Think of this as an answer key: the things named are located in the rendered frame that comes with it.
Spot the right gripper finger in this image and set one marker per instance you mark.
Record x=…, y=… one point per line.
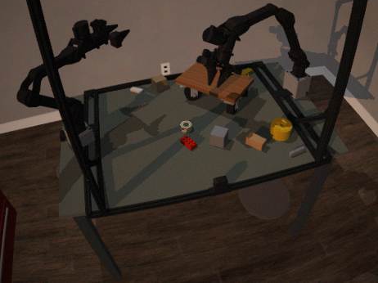
x=211, y=74
x=223, y=77

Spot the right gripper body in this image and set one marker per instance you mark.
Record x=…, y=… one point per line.
x=223, y=56

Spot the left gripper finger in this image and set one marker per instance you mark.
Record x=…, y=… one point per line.
x=123, y=34
x=110, y=28

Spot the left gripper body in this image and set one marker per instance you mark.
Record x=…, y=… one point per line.
x=114, y=38

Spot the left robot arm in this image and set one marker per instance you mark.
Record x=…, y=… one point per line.
x=68, y=56

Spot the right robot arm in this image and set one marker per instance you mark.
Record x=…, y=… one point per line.
x=238, y=25

